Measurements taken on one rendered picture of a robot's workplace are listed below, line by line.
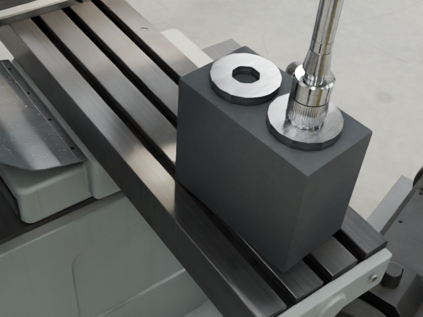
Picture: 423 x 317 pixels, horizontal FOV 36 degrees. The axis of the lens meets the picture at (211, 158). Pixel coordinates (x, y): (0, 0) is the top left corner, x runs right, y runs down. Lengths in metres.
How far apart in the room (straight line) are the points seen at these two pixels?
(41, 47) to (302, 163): 0.62
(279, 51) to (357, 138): 2.17
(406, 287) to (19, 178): 0.78
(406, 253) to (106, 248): 0.63
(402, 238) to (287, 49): 1.63
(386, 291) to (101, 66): 0.70
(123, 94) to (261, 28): 2.02
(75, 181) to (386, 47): 2.19
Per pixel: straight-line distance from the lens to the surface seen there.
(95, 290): 1.41
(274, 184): 0.76
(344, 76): 2.85
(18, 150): 1.07
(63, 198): 1.15
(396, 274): 1.33
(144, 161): 0.97
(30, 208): 1.12
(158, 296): 1.56
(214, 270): 0.85
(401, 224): 1.49
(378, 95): 2.80
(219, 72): 0.81
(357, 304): 1.33
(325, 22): 0.67
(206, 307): 1.74
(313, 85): 0.71
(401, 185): 1.86
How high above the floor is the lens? 1.68
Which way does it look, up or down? 45 degrees down
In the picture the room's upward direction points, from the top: 5 degrees clockwise
